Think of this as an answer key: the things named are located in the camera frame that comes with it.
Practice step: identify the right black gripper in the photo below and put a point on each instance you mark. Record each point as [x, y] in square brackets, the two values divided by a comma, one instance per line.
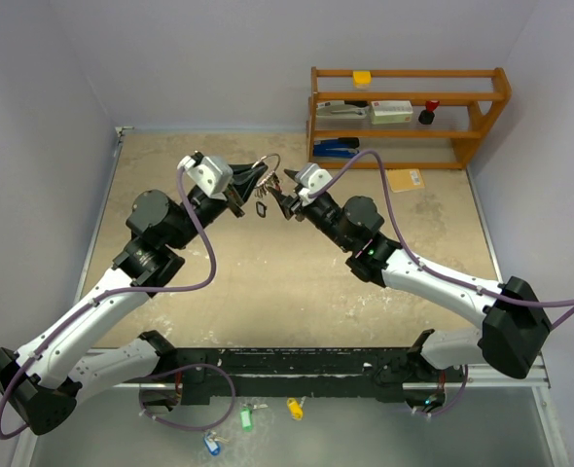
[291, 206]

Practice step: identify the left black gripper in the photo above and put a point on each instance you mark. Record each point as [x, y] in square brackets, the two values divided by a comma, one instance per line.
[241, 185]

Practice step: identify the black key tag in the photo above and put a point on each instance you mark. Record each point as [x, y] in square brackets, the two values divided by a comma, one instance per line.
[261, 209]

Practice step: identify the bunch of silver keys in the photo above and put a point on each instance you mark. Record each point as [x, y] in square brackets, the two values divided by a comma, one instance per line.
[269, 182]

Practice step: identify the large silver keyring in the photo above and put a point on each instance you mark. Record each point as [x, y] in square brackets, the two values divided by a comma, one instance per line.
[271, 162]

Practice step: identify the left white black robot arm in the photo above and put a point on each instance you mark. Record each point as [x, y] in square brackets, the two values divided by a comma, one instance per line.
[169, 251]

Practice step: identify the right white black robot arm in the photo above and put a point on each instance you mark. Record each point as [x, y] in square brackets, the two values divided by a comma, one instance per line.
[507, 328]

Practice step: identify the blue black stapler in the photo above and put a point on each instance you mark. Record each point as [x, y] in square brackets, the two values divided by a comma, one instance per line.
[341, 148]

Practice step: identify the grey black stapler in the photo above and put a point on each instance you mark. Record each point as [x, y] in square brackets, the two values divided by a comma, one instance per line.
[342, 109]

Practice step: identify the wooden shelf rack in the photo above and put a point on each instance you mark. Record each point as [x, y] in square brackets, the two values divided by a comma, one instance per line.
[471, 102]

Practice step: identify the white green box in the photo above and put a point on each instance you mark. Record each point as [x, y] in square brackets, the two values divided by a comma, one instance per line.
[386, 112]

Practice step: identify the yellow tape measure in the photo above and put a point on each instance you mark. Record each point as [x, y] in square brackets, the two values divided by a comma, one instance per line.
[361, 79]

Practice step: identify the red black stamp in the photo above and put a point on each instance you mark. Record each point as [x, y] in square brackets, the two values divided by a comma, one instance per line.
[427, 115]

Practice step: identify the yellow tag key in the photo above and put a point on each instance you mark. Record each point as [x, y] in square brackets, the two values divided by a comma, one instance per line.
[296, 407]

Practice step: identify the green tag key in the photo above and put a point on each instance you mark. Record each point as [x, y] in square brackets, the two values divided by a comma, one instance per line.
[250, 413]

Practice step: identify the blue tag key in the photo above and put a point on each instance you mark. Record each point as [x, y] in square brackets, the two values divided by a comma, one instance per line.
[214, 442]

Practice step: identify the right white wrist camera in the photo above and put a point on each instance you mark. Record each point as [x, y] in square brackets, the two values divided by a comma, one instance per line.
[311, 179]

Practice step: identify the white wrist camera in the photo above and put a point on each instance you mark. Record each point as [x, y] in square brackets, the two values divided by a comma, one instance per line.
[210, 173]
[311, 179]

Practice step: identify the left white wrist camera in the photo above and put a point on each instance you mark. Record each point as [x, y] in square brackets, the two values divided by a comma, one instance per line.
[210, 173]

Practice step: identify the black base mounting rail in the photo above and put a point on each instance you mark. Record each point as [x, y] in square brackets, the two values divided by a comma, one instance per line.
[386, 374]

